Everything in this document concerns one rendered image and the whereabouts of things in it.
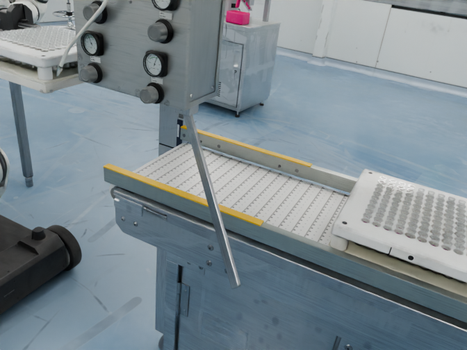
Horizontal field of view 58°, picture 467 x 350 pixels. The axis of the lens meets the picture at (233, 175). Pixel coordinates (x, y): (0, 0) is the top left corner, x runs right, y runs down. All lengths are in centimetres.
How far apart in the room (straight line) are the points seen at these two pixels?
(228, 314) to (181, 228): 24
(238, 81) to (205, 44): 288
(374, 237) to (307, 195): 25
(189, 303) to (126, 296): 84
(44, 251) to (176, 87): 122
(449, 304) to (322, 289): 19
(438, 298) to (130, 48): 59
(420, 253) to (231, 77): 302
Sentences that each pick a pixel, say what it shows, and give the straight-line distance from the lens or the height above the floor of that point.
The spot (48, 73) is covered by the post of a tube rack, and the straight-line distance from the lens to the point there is 94.
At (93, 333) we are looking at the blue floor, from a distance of 169.
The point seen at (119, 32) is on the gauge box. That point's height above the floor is 114.
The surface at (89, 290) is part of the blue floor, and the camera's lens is 185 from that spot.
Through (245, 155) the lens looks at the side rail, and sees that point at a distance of 98.
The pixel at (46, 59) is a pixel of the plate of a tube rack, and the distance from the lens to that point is 93.
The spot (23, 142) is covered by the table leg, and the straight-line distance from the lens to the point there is 246.
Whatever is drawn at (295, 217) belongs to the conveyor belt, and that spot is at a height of 83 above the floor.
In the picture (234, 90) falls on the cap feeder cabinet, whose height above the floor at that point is 24.
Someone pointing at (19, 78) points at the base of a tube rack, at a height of 99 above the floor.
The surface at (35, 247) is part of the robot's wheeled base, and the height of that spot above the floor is 21.
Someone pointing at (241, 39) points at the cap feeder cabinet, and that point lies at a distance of 348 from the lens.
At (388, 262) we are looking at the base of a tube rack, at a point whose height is 86.
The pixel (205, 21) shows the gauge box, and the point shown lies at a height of 117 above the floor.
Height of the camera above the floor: 126
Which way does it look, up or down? 28 degrees down
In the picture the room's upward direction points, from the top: 7 degrees clockwise
